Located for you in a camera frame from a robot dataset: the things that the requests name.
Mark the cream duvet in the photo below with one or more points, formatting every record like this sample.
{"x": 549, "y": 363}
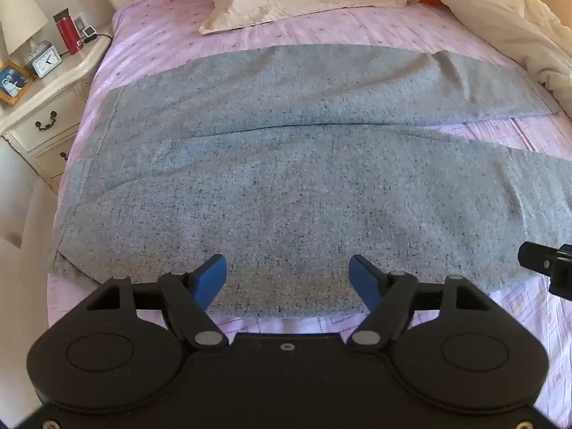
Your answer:
{"x": 505, "y": 22}

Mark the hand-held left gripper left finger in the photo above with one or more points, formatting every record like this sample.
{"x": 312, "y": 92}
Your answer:
{"x": 213, "y": 277}

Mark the white nightstand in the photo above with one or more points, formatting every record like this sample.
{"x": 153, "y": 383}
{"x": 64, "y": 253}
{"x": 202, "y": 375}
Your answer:
{"x": 53, "y": 94}

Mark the grey speckled pants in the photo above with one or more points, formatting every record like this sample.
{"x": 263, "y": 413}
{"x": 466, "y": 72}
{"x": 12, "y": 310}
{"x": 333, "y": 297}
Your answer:
{"x": 268, "y": 187}

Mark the white alarm clock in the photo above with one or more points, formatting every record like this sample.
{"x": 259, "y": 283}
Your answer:
{"x": 47, "y": 61}

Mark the small black charger device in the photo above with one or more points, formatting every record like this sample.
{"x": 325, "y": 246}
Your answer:
{"x": 89, "y": 35}

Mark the white table lamp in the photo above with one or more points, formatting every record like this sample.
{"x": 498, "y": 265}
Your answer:
{"x": 22, "y": 18}

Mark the wooden photo frame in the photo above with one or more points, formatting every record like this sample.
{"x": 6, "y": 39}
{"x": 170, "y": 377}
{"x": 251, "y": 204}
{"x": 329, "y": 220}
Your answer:
{"x": 14, "y": 82}

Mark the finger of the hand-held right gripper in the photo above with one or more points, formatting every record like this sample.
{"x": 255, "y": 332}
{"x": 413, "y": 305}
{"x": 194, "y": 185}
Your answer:
{"x": 538, "y": 257}

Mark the red water bottle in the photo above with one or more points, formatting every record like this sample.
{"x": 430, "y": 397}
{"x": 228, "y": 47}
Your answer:
{"x": 68, "y": 31}

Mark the pink patterned bed sheet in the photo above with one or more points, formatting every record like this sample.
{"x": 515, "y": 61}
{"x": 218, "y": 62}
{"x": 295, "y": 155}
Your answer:
{"x": 170, "y": 31}

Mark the wall socket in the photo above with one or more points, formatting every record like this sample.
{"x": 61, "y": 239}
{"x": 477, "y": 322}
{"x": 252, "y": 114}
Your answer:
{"x": 80, "y": 22}

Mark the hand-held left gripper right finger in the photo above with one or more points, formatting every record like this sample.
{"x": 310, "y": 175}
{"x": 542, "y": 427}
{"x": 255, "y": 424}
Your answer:
{"x": 363, "y": 277}

